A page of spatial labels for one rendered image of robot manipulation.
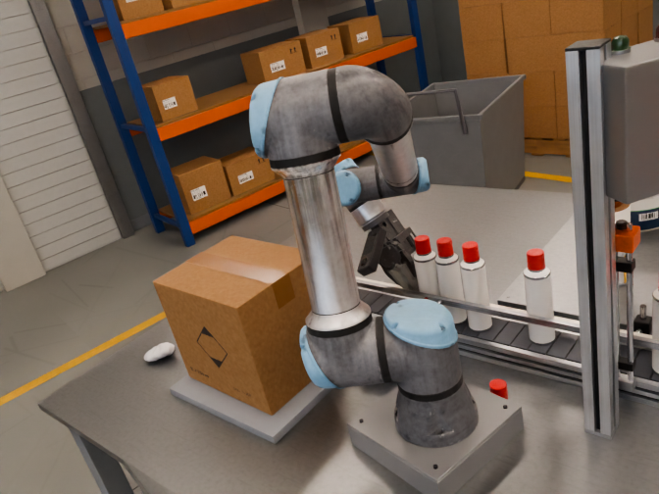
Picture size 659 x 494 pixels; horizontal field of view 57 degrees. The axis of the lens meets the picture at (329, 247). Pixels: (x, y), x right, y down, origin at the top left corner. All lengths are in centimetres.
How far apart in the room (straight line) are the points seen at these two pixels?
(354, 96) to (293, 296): 52
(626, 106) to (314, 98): 42
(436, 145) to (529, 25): 156
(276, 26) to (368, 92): 506
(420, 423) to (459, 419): 7
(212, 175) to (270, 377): 359
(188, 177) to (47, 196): 110
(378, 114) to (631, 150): 35
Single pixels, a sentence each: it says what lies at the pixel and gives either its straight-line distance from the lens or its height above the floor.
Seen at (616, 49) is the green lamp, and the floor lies 148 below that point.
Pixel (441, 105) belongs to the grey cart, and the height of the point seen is 65.
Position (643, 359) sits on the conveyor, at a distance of 131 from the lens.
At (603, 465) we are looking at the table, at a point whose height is 83.
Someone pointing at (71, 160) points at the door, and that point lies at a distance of 514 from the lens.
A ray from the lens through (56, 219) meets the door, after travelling 517.
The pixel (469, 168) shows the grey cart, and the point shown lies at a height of 49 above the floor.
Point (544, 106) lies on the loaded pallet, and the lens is 486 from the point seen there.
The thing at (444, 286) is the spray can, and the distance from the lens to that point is 137.
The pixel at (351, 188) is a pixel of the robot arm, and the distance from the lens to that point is 129.
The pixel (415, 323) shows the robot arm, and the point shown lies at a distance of 102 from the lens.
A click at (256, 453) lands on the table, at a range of 129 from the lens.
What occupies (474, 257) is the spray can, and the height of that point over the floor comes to 106.
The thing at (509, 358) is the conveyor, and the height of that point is 86.
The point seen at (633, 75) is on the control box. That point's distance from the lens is 88.
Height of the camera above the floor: 167
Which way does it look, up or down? 24 degrees down
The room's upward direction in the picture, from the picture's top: 14 degrees counter-clockwise
